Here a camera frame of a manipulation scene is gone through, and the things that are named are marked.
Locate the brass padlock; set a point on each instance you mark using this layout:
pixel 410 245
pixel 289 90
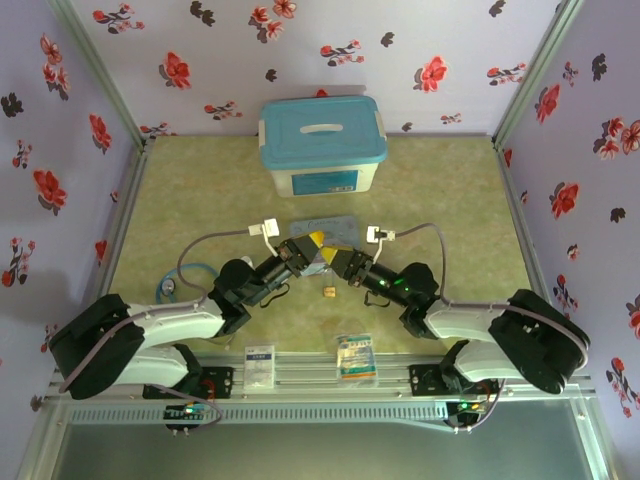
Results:
pixel 329 292

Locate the blue cartoon tin box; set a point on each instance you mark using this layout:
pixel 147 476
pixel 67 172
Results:
pixel 342 226

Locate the clear plastic bag packet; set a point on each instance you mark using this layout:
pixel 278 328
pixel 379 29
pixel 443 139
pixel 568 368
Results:
pixel 356 360

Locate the white card packet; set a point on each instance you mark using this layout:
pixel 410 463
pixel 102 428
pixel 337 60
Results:
pixel 260 365

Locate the blue stethoscope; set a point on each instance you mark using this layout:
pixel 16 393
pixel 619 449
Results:
pixel 167 286

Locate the white storage box blue lid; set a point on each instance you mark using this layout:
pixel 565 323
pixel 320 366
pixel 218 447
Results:
pixel 320 135

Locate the right circuit board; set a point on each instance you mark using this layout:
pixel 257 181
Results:
pixel 470 406

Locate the circuit board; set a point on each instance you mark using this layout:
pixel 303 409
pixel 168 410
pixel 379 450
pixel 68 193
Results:
pixel 470 406
pixel 182 411

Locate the left circuit board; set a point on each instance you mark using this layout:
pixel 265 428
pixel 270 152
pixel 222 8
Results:
pixel 182 411

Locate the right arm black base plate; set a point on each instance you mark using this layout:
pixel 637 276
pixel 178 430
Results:
pixel 425 380

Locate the aluminium front rail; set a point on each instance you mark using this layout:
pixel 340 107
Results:
pixel 310 375

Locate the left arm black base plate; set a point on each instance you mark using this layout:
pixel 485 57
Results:
pixel 220 382

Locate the aluminium side rail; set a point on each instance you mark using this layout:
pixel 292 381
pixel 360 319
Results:
pixel 127 210
pixel 522 230

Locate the aluminium frame post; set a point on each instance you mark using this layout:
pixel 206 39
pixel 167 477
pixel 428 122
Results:
pixel 537 70
pixel 95 65

